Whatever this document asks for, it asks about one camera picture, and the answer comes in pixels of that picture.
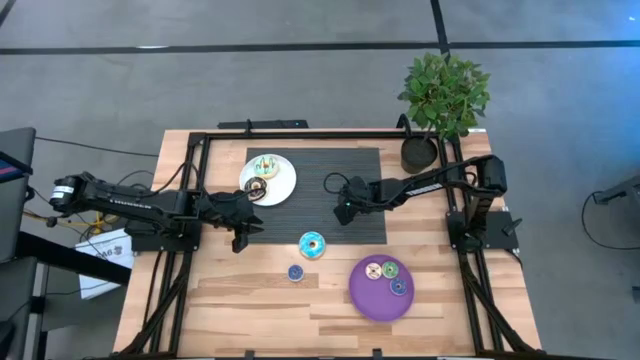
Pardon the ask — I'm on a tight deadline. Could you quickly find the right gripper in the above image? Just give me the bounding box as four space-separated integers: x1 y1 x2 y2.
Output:
332 174 389 227

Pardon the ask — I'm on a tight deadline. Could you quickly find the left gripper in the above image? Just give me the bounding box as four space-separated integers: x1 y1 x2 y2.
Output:
197 188 266 255

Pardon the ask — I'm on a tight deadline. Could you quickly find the large chocolate donut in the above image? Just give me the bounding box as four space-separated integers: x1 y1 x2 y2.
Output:
243 176 270 203

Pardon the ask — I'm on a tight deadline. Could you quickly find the large blue donut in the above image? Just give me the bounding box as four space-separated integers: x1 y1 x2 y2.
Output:
298 231 327 260

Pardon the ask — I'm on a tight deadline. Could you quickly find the large mint green donut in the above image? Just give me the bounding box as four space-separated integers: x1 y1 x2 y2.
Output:
252 154 280 180

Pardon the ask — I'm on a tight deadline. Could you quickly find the white round plate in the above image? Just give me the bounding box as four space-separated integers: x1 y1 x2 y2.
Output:
238 153 298 207

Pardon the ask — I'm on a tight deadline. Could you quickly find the dark grey woven placemat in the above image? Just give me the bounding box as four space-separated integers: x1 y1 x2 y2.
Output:
244 146 388 245

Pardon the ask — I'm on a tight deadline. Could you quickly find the black plant pot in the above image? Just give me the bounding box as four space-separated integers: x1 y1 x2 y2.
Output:
399 134 440 175

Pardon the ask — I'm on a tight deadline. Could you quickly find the purple round plate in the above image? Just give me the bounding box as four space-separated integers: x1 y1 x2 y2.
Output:
348 254 416 324

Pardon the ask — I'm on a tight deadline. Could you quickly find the black power strip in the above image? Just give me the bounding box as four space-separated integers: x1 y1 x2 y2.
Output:
217 118 310 131

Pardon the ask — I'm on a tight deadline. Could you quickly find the white cardboard box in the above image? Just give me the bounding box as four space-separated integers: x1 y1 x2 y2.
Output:
74 227 136 301

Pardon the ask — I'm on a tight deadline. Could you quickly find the green leafy plant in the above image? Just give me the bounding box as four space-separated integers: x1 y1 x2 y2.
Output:
397 52 492 141

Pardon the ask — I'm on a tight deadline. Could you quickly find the black desk beam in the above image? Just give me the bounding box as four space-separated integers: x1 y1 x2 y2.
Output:
17 230 132 287

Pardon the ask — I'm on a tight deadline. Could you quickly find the dark tablet device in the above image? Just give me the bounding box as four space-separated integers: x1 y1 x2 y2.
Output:
0 149 34 177

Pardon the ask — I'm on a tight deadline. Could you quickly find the dark grey stand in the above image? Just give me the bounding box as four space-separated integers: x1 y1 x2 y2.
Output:
592 173 640 207

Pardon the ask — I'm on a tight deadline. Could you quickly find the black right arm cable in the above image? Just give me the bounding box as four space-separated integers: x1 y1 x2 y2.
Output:
323 171 354 197

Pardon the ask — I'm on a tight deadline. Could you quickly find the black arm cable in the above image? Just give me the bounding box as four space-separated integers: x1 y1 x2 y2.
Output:
117 159 266 201
323 171 354 197

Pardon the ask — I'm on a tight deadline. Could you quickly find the black aluminium table frame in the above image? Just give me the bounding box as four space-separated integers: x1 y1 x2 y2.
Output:
102 130 544 360

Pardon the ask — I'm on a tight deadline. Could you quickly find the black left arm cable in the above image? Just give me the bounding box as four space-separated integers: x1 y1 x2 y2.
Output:
117 159 266 201

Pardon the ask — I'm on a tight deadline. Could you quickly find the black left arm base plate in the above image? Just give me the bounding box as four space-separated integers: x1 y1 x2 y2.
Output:
123 213 204 253

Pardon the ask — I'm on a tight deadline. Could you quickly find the yellow floor cable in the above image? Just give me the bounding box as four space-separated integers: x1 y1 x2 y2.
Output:
22 207 126 236

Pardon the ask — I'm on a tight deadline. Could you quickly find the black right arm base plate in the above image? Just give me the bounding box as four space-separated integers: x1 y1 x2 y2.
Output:
446 209 524 252

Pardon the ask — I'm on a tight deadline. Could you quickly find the thin black floor cable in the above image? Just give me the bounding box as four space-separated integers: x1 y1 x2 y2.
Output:
34 135 160 158

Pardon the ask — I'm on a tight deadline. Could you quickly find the black cable bundle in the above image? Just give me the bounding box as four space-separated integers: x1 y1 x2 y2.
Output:
22 184 126 242

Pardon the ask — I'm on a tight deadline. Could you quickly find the black looped floor cable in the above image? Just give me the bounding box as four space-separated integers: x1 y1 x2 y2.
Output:
580 189 640 251

